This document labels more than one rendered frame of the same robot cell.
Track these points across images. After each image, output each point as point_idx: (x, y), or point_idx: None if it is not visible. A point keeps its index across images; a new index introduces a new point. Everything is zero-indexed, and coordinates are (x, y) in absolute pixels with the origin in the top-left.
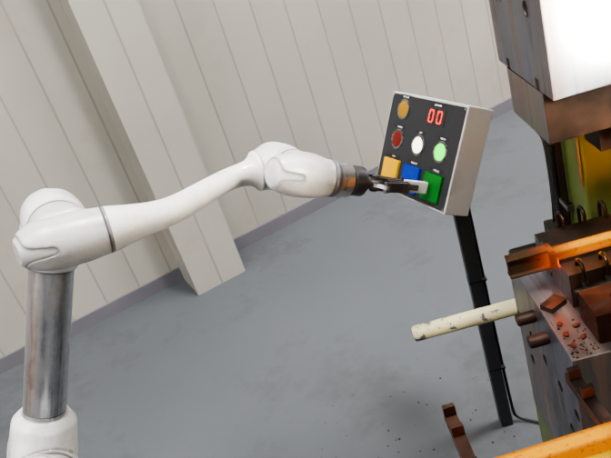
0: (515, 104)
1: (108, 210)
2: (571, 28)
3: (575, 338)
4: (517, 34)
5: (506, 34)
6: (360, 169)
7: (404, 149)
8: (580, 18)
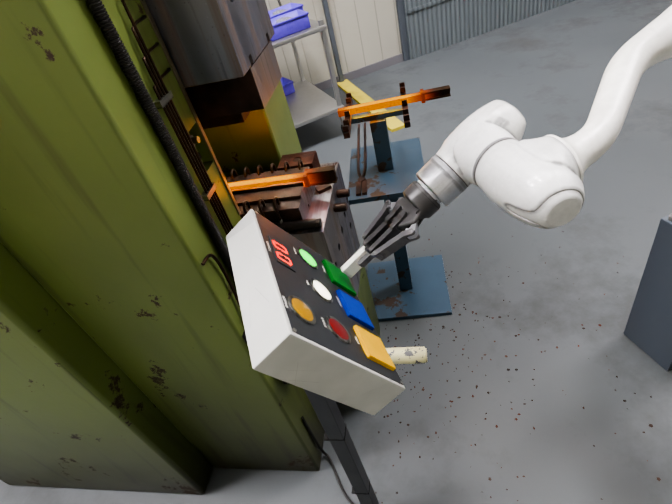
0: (264, 95)
1: None
2: None
3: None
4: (250, 13)
5: (244, 27)
6: (410, 184)
7: (339, 317)
8: None
